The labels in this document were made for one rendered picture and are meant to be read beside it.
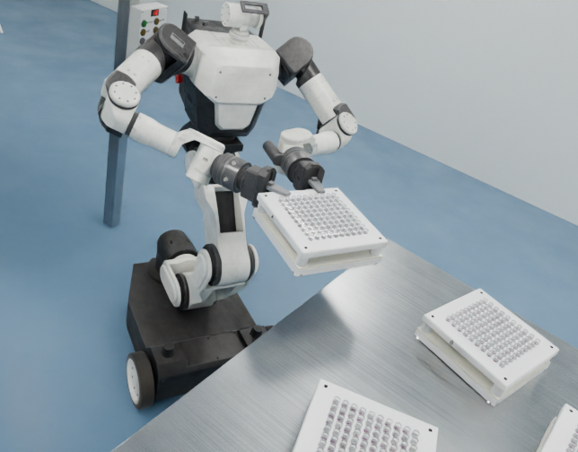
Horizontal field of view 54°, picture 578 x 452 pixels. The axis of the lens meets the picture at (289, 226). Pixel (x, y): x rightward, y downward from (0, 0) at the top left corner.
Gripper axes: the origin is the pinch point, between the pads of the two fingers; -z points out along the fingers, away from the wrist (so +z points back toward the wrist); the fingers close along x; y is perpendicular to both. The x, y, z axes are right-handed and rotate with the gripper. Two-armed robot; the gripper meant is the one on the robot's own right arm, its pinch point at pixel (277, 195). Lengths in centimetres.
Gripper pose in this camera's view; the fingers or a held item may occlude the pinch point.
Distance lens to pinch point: 146.3
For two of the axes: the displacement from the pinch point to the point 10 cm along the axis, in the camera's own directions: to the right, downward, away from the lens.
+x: -2.2, 8.3, 5.2
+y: -4.9, 3.7, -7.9
